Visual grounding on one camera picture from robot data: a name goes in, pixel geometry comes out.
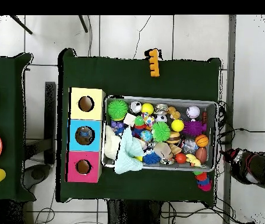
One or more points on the cream muslin cloth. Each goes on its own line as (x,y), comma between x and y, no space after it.
(111,144)

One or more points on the green spiky ball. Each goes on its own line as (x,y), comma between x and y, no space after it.
(118,109)
(161,131)

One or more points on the mint green cloth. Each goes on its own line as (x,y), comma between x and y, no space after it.
(130,154)

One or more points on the clear plastic packet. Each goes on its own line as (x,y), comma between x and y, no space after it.
(85,136)

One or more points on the orange plastic comb toy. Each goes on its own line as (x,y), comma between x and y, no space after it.
(154,63)

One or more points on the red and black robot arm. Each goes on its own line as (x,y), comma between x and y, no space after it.
(260,168)

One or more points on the wooden box with three holes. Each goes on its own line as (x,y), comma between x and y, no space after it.
(97,115)

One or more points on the clear mesh bin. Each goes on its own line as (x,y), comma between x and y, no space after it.
(118,164)

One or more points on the yellow smiley ball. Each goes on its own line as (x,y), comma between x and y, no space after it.
(177,125)

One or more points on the dark green tablecloth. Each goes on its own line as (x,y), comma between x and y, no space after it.
(123,79)
(11,116)

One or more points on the purple spiky toy with eyes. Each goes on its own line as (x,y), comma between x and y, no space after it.
(194,128)

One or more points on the white baseball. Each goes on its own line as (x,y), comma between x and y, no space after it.
(193,112)

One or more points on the small orange basketball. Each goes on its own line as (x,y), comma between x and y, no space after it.
(201,140)

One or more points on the black tripod leg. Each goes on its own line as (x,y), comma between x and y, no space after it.
(20,24)
(83,23)

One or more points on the grey floor strip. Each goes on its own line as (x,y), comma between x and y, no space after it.
(232,70)

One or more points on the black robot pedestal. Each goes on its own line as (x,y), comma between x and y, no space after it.
(132,214)

